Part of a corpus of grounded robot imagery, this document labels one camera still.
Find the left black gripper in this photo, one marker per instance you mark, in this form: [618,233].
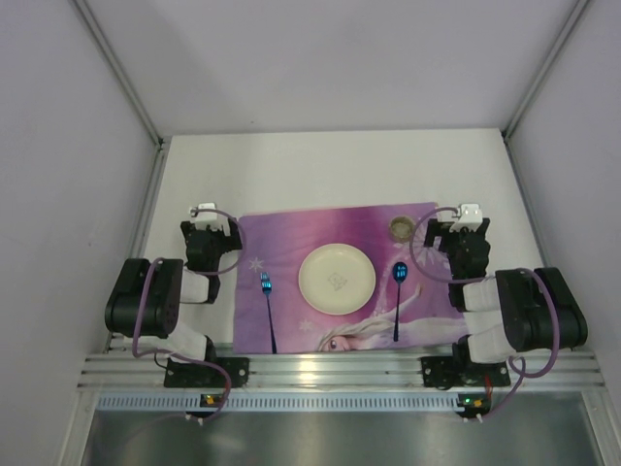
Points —
[210,234]

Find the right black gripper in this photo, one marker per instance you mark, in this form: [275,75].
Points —
[457,237]

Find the blue metallic spoon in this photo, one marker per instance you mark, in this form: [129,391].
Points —
[399,274]

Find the blue metallic fork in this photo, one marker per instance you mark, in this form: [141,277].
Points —
[267,288]

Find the purple printed placemat cloth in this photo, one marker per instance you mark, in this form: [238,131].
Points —
[277,243]

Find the cream round plate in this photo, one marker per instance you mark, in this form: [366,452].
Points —
[337,279]

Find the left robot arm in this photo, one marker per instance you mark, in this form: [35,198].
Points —
[144,305]

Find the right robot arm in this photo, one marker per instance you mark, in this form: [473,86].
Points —
[513,311]

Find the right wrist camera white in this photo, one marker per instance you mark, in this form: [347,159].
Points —
[467,216]

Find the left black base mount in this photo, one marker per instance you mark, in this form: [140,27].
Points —
[190,375]

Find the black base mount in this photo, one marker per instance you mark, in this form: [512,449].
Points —
[190,375]
[444,372]

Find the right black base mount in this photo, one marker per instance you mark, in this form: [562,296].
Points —
[444,372]

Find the aluminium mounting rail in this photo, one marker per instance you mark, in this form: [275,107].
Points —
[382,370]

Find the slotted cable duct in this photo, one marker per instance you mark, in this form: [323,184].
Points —
[436,402]

